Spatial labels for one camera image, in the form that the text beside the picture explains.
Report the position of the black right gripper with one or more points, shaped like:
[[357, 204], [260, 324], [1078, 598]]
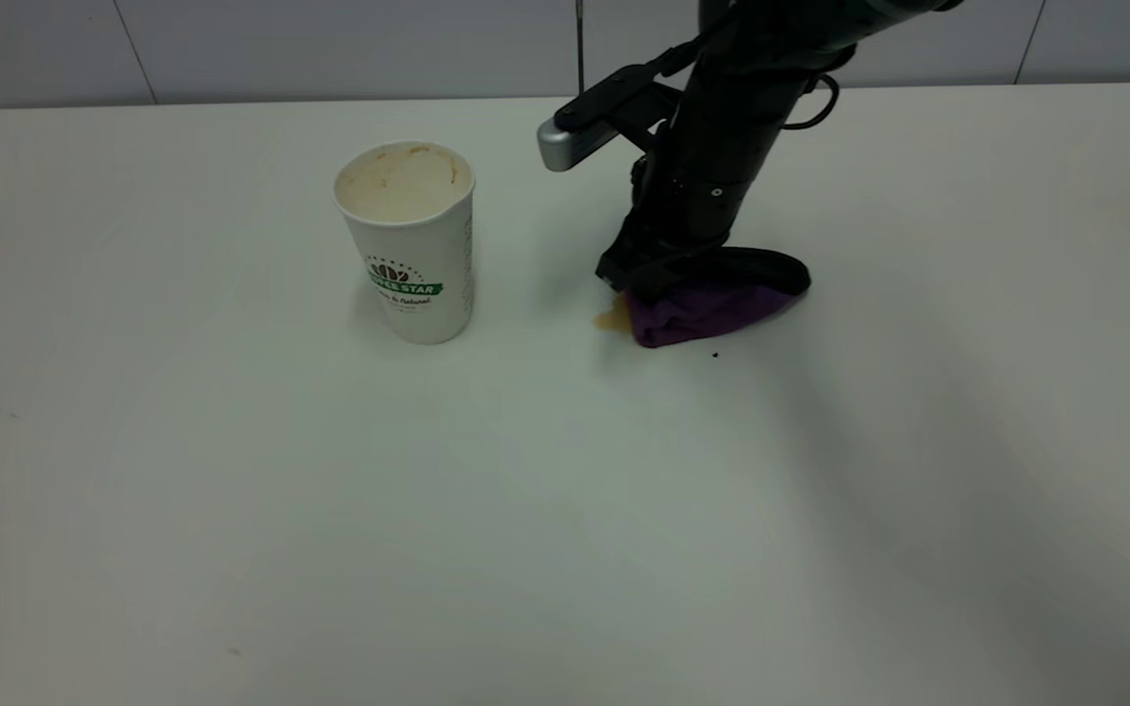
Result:
[[697, 181]]

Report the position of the purple microfiber cloth black edge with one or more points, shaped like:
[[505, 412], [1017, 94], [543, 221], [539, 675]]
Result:
[[712, 312]]

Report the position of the white paper coffee cup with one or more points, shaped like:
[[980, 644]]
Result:
[[413, 255]]

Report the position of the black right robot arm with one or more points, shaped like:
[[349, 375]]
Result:
[[781, 39]]

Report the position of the brown coffee spill puddle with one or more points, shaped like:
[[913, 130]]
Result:
[[612, 318]]

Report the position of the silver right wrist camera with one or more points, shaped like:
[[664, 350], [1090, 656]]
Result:
[[585, 123]]

